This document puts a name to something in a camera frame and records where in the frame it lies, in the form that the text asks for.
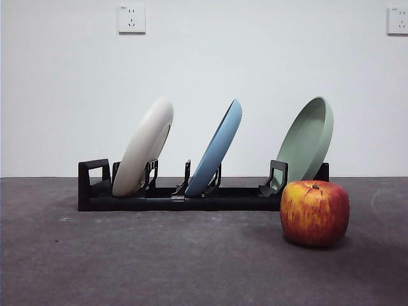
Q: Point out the cream yellow round plate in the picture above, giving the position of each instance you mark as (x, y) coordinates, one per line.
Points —
(143, 150)

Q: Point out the red yellow apple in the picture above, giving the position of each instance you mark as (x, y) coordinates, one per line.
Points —
(314, 213)

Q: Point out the blue round plate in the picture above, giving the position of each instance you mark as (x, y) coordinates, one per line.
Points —
(216, 150)

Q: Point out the black plate rack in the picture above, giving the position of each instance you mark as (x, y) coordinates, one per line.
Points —
(223, 200)

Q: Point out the green round plate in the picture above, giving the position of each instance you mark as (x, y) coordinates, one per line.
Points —
(306, 143)

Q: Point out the white wall socket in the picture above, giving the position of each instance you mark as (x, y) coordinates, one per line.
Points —
(132, 19)
(398, 20)

